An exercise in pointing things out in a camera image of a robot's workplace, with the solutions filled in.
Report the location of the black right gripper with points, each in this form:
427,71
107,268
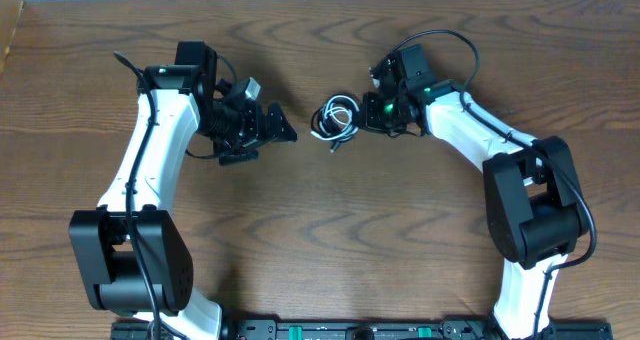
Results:
370,116

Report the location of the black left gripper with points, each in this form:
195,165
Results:
258,125

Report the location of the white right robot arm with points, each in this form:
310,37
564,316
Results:
536,213

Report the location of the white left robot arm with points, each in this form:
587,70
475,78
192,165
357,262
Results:
131,257

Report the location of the cardboard side panel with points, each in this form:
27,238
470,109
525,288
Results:
10,13

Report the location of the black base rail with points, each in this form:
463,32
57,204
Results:
447,329

